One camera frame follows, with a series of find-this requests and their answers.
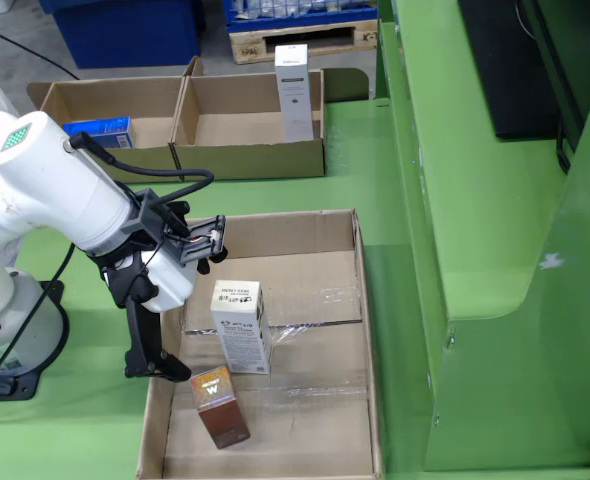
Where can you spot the open cardboard box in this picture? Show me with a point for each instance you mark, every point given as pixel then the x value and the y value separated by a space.
pixel 115 97
pixel 235 100

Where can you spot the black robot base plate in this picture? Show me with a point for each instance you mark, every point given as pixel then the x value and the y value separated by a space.
pixel 50 360

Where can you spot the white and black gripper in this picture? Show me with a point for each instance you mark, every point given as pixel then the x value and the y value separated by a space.
pixel 172 282

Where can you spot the shallow cardboard tray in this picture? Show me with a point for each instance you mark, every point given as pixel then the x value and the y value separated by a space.
pixel 300 425

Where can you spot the cow print hand cream box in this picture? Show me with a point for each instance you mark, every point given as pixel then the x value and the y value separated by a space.
pixel 242 335

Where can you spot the tall white and grey box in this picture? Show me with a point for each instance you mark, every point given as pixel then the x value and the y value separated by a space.
pixel 295 100

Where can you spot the green metal cabinet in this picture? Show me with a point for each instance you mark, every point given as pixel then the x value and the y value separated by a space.
pixel 475 225

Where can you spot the wooden pallet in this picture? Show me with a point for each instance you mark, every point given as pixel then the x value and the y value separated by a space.
pixel 245 50

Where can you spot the dark green rounded panel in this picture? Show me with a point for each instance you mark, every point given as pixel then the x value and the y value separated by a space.
pixel 347 85

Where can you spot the dark flat panel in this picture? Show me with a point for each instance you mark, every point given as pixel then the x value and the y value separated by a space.
pixel 515 75

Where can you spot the white plastic container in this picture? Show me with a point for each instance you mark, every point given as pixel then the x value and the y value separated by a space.
pixel 5 5

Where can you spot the blue plastic bin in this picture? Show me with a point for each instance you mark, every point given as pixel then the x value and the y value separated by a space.
pixel 125 35

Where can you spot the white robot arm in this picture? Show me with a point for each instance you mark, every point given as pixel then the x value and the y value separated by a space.
pixel 50 185

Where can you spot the brown box with W print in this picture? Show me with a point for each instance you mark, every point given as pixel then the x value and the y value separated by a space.
pixel 222 417

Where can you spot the blue product box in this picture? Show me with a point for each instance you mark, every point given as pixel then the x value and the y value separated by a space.
pixel 100 131

